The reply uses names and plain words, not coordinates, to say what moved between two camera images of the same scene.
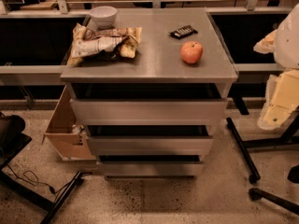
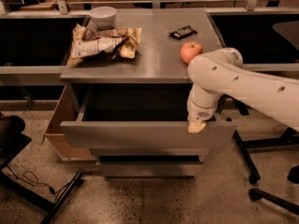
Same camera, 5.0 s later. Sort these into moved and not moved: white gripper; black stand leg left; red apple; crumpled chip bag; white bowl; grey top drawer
Moved: grey top drawer; white gripper
Not moved: white bowl; crumpled chip bag; black stand leg left; red apple
